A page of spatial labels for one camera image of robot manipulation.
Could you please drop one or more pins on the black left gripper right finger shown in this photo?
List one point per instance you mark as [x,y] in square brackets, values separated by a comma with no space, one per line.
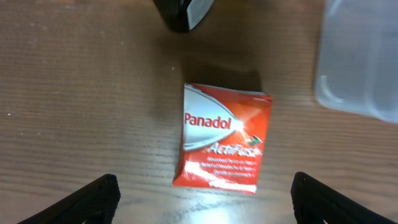
[317,203]

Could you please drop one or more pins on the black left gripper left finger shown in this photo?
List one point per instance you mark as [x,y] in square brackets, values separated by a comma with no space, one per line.
[94,203]

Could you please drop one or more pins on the red Panadol box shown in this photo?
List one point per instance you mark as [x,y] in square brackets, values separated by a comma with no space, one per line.
[223,138]

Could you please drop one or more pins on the dark bottle white cap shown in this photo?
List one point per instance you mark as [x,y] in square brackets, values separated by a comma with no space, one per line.
[182,16]

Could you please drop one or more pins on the clear plastic container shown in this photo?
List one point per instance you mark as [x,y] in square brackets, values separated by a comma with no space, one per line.
[357,58]

